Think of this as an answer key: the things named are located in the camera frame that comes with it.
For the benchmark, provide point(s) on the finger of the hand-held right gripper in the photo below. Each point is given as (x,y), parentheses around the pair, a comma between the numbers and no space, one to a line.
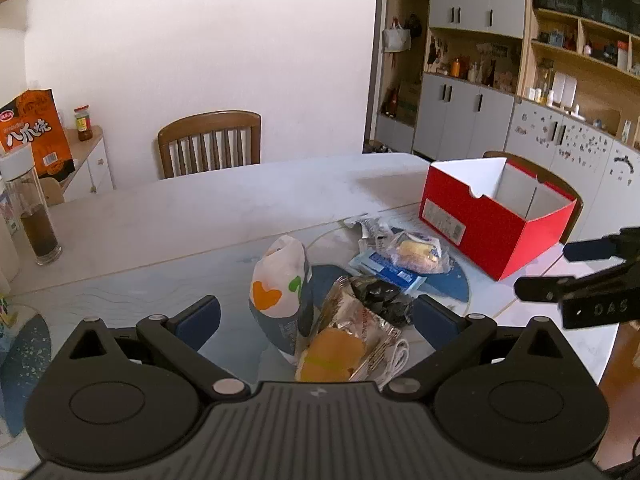
(595,249)
(590,300)

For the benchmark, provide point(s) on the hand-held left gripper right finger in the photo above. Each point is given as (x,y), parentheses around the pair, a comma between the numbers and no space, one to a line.
(432,322)

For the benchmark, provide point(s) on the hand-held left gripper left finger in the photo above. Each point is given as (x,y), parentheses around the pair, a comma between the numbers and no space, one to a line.
(200,317)

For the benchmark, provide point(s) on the black snack packet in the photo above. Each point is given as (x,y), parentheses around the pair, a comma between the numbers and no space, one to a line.
(382,300)

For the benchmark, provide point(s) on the clear yellow cake packet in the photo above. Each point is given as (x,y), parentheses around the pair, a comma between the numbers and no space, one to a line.
(417,252)

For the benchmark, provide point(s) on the white snack bag orange heart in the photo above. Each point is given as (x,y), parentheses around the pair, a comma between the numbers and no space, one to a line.
(277,285)

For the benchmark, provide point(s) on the blue snack packet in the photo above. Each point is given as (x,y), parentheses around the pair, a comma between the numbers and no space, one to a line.
(372,262)

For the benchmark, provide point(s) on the foil bread packet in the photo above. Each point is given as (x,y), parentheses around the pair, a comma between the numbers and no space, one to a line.
(340,345)

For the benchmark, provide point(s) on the red cardboard box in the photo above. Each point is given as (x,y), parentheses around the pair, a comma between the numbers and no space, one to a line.
(480,230)

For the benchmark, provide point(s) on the white printed pouch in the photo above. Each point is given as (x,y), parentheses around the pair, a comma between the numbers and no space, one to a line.
(372,232)

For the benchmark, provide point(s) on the white marble desktop table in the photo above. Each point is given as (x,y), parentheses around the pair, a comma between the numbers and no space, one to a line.
(200,210)

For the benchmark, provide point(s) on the blue printed table mat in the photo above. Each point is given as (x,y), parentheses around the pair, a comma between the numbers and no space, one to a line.
(150,285)

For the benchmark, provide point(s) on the white sideboard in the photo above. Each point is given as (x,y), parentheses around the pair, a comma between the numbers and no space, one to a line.
(90,165)

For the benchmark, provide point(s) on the brown slatted wooden chair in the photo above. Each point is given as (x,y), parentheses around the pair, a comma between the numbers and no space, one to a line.
(210,122)

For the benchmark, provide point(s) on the glass bottle with white lid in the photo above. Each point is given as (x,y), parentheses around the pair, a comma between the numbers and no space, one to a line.
(35,210)

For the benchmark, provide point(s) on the sauce jar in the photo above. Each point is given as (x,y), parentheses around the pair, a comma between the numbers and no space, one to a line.
(83,125)

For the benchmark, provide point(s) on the orange bottle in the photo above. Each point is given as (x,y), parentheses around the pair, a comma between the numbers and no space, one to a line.
(456,67)

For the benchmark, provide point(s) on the white tote bag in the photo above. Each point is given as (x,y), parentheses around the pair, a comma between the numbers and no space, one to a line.
(396,37)

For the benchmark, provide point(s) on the grey wall cabinet unit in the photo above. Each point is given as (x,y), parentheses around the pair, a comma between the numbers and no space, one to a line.
(470,110)

